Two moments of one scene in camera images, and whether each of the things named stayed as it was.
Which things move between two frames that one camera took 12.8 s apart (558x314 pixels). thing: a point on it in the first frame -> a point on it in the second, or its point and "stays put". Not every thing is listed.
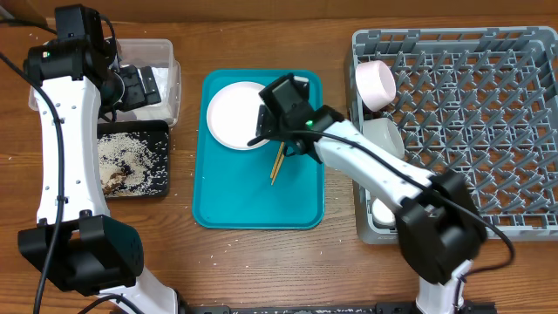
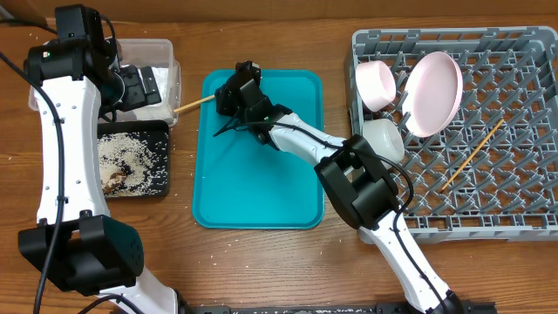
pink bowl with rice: (376, 85) stays put
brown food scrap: (115, 180) stays put
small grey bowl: (384, 132) stays put
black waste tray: (134, 158) stays put
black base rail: (395, 308) stays put
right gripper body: (262, 123) -> (233, 93)
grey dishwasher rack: (481, 103) stays put
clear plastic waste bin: (160, 54) stays put
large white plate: (232, 114) -> (432, 94)
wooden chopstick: (277, 160) -> (195, 103)
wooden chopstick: (278, 167) -> (461, 168)
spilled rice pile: (142, 156) stays put
